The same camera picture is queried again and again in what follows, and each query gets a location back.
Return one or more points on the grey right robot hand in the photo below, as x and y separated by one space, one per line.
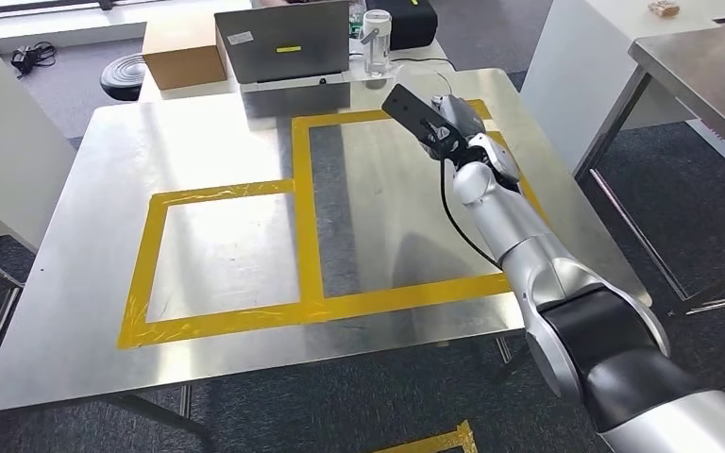
465 119

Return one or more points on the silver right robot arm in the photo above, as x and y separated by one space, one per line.
512 225

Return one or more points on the yellow workbench tape marking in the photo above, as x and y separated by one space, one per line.
303 219

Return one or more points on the steel workbench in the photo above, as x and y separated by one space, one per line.
87 312

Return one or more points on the black case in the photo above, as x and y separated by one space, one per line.
412 25

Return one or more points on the clear water bottle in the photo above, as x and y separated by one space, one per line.
376 50

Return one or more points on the white table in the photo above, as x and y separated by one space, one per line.
575 62
6 137

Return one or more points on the green label bottle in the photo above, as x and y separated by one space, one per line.
356 19

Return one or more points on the grey laptop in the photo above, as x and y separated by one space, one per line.
281 44

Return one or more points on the small brown object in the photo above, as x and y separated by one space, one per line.
662 7

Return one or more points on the brown cardboard box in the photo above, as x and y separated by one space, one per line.
181 56

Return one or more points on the yellow floor tape square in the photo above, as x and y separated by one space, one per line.
456 437

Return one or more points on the black round stool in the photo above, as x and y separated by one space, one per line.
122 78

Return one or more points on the white low platform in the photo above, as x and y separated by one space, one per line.
56 25

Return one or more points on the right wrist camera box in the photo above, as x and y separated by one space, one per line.
409 109

